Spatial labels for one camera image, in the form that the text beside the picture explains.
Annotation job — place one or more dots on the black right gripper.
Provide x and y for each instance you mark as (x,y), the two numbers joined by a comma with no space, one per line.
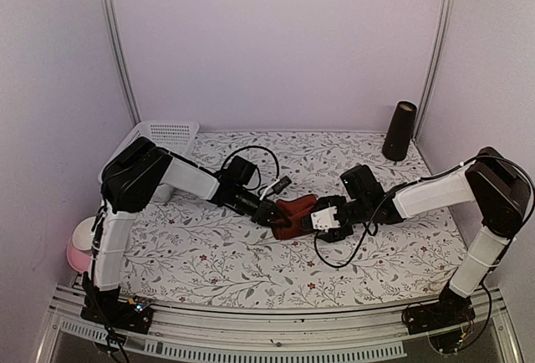
(334,235)

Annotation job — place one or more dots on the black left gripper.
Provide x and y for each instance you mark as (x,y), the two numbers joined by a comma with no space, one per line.
(264,213)

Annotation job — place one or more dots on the dark red towel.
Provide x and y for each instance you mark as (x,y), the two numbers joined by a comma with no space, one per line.
(298,210)

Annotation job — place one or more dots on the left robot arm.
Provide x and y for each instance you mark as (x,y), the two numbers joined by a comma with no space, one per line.
(129,182)

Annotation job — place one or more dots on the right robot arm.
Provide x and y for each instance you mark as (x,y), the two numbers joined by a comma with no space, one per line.
(501,189)

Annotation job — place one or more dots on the black cylinder cup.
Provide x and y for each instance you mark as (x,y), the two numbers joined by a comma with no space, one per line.
(400,131)

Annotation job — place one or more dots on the floral tablecloth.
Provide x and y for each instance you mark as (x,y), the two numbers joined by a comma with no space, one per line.
(192,252)

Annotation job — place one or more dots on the white plastic basket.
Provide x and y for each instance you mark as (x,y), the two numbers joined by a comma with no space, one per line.
(175,136)

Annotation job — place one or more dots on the white bowl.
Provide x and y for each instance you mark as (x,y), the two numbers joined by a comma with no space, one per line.
(83,234)

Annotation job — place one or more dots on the pink plate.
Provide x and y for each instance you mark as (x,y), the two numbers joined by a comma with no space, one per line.
(78,260)

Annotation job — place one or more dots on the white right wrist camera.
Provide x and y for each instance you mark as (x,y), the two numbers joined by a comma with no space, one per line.
(325,219)

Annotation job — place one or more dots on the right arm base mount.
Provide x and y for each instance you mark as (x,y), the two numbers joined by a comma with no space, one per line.
(450,309)

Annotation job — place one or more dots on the front aluminium rail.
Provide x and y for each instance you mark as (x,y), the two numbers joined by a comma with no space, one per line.
(192,333)

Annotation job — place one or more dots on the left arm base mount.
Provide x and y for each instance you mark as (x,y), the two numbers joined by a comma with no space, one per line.
(119,315)

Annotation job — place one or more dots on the right aluminium frame post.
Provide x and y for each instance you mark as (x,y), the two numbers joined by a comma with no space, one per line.
(444,17)

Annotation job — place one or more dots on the aluminium frame post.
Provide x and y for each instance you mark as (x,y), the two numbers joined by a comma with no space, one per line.
(112,26)
(444,17)

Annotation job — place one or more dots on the left aluminium frame post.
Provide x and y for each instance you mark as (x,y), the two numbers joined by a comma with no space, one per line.
(112,26)

